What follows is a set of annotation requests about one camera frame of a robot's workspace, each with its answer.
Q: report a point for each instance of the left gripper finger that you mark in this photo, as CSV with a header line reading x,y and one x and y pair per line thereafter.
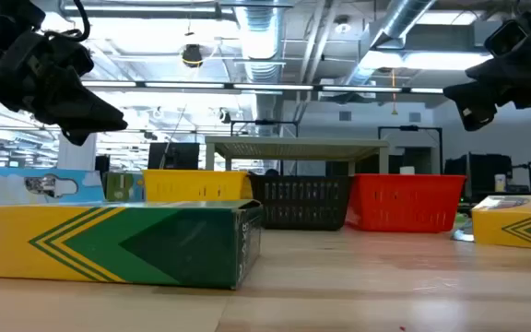
x,y
86,113
77,137

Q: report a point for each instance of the red plastic basket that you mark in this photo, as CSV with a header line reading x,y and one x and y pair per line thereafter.
x,y
404,203

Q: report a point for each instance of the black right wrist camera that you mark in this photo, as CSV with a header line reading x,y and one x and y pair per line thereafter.
x,y
505,39

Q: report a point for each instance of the Crayola crayon box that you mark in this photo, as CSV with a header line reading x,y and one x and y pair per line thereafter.
x,y
109,244
7,184
514,226

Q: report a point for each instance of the black plastic basket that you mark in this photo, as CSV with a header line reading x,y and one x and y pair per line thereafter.
x,y
302,203

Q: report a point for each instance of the yellow plastic basket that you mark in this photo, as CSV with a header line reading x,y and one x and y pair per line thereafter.
x,y
192,184

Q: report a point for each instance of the silver ventilation duct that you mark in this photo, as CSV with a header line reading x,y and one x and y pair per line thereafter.
x,y
261,41
399,18

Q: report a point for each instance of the ceiling light strip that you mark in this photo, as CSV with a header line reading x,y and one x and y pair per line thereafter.
x,y
270,86

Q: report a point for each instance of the black ceiling dome camera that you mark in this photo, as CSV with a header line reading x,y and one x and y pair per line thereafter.
x,y
192,55

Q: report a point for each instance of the black gantry frame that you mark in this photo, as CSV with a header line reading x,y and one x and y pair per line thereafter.
x,y
410,128

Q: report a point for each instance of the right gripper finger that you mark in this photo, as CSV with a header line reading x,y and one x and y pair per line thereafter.
x,y
473,94
477,119

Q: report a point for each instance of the white pillar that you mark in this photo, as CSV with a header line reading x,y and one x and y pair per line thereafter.
x,y
76,154

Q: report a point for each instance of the black room monitor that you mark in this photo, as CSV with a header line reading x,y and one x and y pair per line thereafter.
x,y
178,156

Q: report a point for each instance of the round ceiling fixture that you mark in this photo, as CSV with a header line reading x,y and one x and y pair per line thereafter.
x,y
342,25

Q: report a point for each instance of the black equipment rack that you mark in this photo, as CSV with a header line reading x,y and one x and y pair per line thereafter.
x,y
482,175

